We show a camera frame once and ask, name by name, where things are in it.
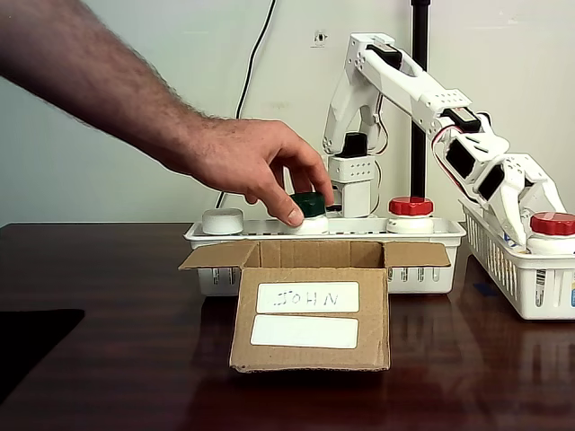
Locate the black vertical pole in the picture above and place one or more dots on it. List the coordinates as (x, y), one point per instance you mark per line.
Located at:
(420, 90)

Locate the green-capped bottle from basket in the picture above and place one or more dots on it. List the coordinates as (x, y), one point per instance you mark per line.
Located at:
(310, 204)

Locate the person's bare hand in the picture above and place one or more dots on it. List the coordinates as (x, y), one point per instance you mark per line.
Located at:
(251, 152)

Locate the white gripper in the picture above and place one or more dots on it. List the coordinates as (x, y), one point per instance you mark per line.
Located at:
(507, 194)

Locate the person's hairy forearm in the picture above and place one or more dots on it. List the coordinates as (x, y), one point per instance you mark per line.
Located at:
(81, 58)

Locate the small wall sticker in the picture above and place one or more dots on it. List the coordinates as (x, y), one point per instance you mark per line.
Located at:
(320, 39)

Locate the white plastic basket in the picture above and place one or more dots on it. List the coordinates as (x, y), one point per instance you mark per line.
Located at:
(507, 287)
(442, 287)

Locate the labelled cardboard box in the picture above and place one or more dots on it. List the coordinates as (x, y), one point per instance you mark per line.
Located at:
(314, 363)

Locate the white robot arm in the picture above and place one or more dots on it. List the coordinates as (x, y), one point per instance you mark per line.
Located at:
(395, 76)

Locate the white-capped bottle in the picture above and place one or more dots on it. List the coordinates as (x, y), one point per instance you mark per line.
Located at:
(222, 221)

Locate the blue tape strip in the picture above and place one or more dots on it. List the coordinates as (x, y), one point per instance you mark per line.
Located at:
(485, 288)

